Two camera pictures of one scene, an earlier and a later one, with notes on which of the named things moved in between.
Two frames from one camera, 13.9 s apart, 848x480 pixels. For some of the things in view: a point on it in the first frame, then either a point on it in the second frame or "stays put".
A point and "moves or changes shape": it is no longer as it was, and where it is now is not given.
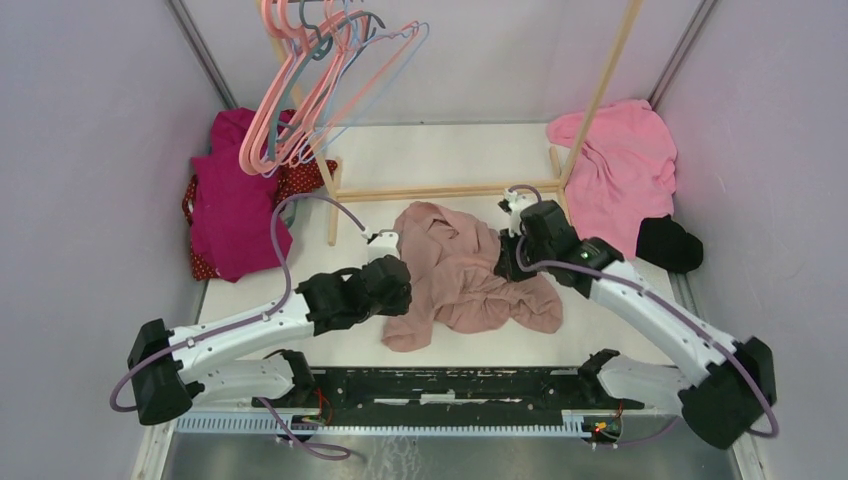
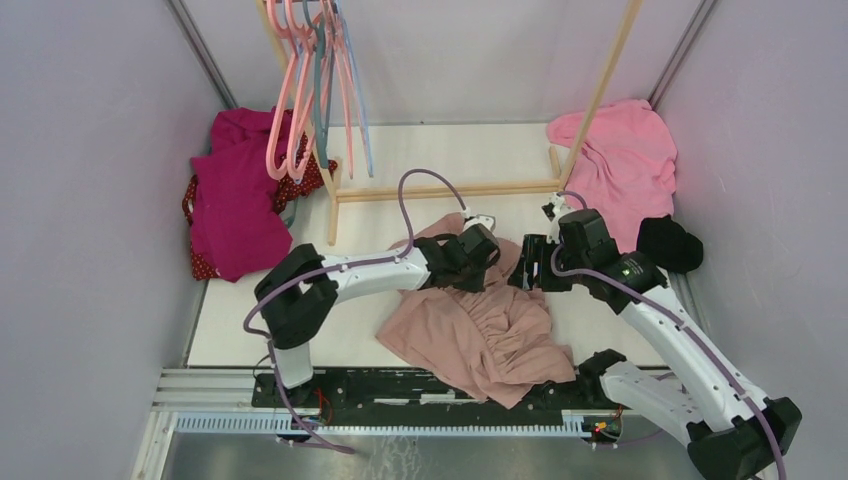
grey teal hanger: x=300 y=59 → x=319 y=51
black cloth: x=663 y=241 stays put
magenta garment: x=234 y=211 stays put
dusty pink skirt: x=454 y=283 moves or changes shape
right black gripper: x=505 y=265 → x=536 y=248
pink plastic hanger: x=247 y=158 moves or changes shape
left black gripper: x=400 y=304 → x=475 y=284
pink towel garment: x=624 y=171 stays put
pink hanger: x=301 y=50 → x=295 y=95
